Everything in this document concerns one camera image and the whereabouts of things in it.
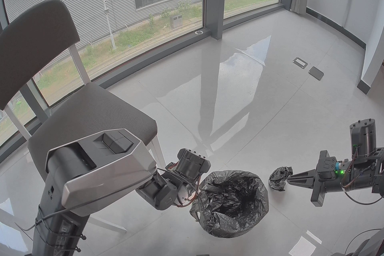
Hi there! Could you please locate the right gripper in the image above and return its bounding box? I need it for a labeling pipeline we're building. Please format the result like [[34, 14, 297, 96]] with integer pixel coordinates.
[[287, 151, 343, 207]]

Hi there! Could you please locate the black plastic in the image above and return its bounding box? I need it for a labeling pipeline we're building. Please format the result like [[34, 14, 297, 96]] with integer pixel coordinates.
[[268, 166, 293, 192]]

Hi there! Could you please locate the black plastic bag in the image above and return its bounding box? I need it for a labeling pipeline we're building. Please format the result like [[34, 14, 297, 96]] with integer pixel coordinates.
[[190, 170, 269, 239]]

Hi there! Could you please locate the grey chair with white legs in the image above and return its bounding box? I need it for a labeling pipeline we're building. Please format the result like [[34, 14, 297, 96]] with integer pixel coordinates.
[[0, 0, 167, 233]]

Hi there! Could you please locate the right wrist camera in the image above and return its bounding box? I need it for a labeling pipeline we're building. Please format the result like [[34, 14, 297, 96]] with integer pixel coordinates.
[[316, 156, 339, 180]]

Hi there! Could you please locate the black cable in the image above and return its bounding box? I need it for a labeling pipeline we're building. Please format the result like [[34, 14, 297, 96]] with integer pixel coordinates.
[[342, 187, 383, 206], [344, 228, 384, 253]]

